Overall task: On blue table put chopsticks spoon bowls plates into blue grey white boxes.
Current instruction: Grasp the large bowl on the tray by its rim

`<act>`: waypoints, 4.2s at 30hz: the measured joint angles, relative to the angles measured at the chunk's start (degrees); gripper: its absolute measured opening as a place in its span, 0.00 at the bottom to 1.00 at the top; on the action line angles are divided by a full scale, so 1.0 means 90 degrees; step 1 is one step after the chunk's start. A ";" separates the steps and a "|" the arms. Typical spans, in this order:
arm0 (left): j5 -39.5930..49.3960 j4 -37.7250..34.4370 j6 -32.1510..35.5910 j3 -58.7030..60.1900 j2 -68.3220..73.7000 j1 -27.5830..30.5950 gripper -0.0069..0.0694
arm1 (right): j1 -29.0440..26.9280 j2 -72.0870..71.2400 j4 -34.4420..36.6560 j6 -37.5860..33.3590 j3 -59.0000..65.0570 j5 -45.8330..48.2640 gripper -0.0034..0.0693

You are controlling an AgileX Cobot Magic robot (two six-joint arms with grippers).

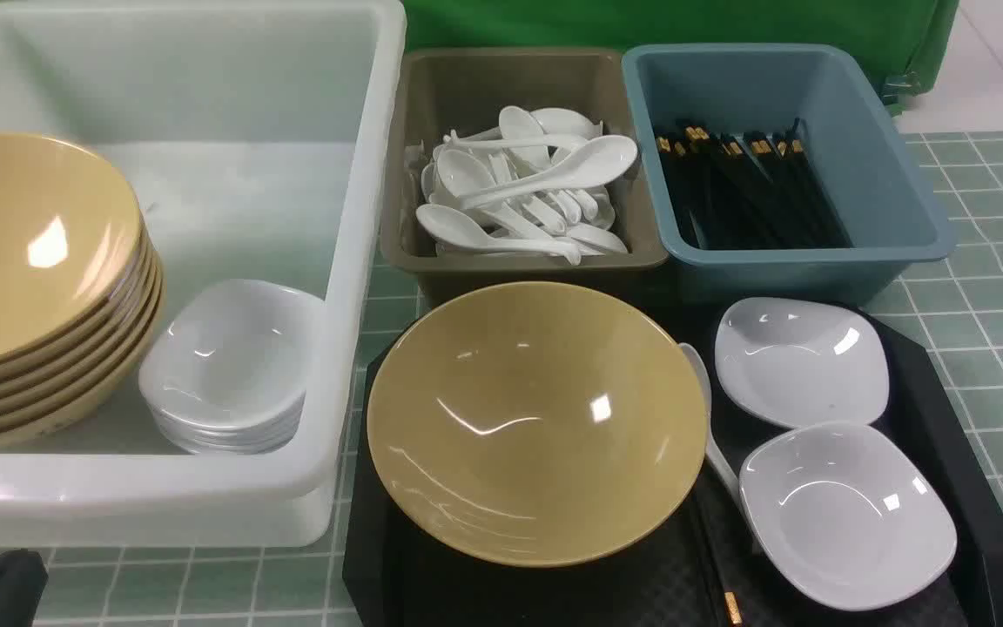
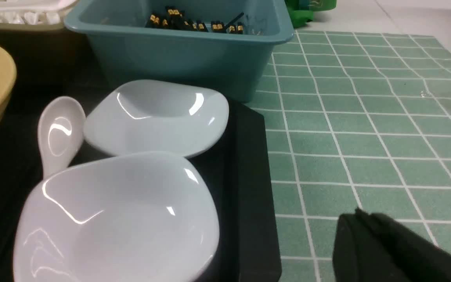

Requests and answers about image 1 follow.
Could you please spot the tan noodle bowl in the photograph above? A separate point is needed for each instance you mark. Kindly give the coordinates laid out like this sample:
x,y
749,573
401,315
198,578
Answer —
x,y
537,424

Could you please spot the white ceramic soup spoon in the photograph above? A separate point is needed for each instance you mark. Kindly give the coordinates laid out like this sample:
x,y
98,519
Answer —
x,y
715,456

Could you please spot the white square dish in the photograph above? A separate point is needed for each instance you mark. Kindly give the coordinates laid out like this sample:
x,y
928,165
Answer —
x,y
796,363
846,517

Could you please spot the black chopstick gold band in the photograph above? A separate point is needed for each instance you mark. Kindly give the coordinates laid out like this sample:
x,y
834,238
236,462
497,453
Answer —
x,y
722,599

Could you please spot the pile of white spoons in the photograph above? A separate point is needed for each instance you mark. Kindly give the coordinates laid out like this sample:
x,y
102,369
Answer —
x,y
525,187

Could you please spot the brown plastic spoon bin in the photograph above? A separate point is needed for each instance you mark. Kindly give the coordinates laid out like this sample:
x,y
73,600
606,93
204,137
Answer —
x,y
463,90

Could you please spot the bundle of black chopsticks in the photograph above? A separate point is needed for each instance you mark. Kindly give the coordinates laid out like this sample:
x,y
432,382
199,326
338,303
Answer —
x,y
753,192

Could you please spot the stack of white dishes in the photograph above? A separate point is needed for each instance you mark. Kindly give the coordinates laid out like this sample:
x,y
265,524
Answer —
x,y
229,375

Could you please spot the large white plastic tub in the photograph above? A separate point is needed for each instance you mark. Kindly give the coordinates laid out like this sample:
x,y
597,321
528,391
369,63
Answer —
x,y
255,136

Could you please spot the blue plastic chopstick bin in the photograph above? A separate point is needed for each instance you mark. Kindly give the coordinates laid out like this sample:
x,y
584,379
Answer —
x,y
885,204

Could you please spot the black plastic serving tray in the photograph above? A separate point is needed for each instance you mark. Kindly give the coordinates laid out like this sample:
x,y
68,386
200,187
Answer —
x,y
397,575

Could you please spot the stack of tan bowls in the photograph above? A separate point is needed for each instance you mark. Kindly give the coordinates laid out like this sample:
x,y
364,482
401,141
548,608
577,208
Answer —
x,y
82,286

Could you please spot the green cloth backdrop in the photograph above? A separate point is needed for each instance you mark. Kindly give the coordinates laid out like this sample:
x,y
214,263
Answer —
x,y
899,45

